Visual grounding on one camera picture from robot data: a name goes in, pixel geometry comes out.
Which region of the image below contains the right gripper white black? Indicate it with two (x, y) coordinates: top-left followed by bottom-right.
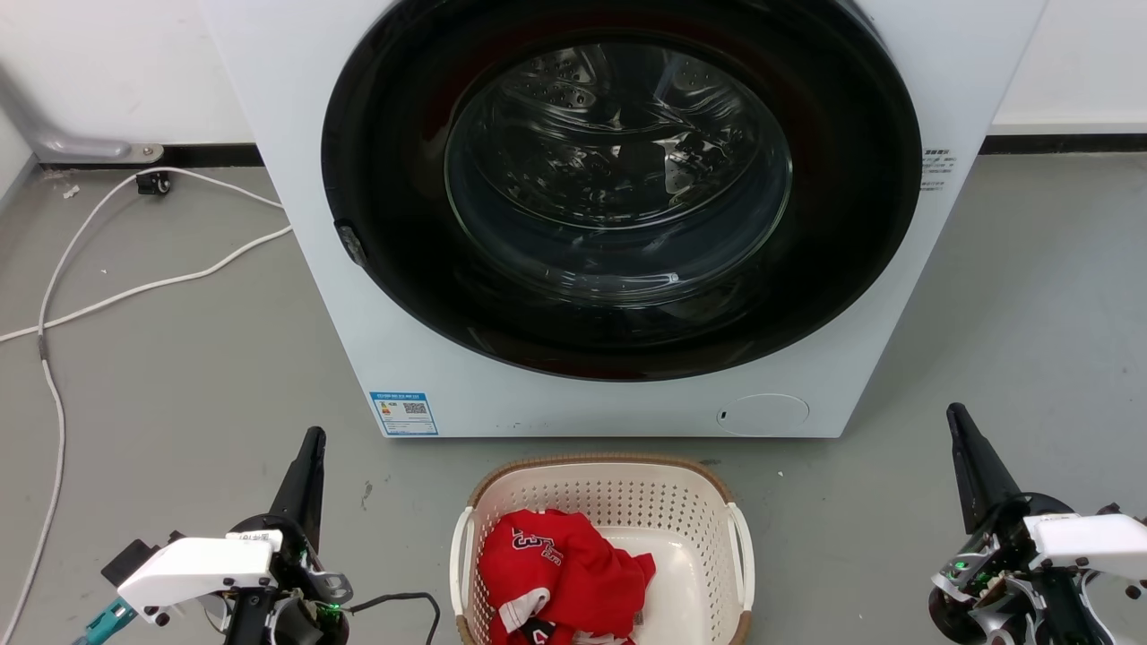
(927, 403), (1147, 645)

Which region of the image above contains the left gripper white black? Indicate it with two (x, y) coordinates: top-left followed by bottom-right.
(101, 427), (354, 645)

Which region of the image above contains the cream perforated laundry basket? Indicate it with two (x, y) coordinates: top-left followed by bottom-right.
(450, 453), (756, 645)

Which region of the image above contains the blue energy label sticker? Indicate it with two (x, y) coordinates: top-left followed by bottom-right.
(369, 391), (440, 437)

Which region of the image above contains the round white filter cover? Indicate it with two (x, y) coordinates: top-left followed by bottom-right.
(716, 393), (811, 438)

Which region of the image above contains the red sports jersey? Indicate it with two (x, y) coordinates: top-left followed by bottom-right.
(478, 509), (657, 645)

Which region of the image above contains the small printed text label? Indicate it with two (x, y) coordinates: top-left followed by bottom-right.
(920, 148), (959, 194)

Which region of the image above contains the white front-load washing machine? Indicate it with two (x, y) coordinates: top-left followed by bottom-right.
(201, 0), (1049, 440)

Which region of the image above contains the black round washer door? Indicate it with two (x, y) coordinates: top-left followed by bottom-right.
(321, 0), (924, 383)

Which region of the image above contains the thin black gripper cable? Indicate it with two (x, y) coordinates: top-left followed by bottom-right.
(346, 591), (442, 645)

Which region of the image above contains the teal cable connector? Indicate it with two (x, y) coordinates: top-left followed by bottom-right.
(72, 598), (137, 645)

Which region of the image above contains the white power cable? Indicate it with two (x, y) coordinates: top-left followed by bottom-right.
(0, 226), (294, 345)

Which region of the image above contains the long white looping cable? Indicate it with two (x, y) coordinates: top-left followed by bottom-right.
(0, 167), (286, 639)

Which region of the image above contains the grey metal pipe bracket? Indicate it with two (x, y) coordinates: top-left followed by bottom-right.
(0, 63), (166, 166)

